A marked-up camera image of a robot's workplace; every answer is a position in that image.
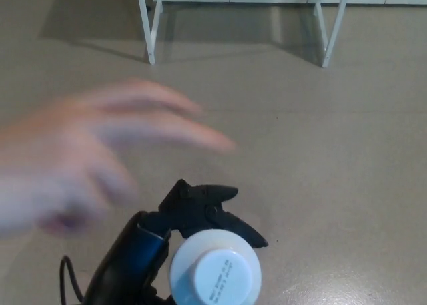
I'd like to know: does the person's bare hand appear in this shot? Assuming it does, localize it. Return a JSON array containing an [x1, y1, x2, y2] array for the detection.
[[0, 76, 238, 238]]

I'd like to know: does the white metal table frame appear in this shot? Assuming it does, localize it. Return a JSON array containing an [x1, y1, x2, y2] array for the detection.
[[135, 0, 353, 69]]

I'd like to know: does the white plastic bottle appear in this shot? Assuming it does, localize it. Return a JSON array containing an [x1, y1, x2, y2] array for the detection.
[[169, 228, 263, 305]]

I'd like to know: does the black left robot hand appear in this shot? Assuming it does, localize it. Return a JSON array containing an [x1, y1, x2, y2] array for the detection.
[[81, 178, 270, 305]]

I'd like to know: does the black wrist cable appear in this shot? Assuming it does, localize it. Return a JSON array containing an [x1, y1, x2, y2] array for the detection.
[[59, 255, 84, 304]]

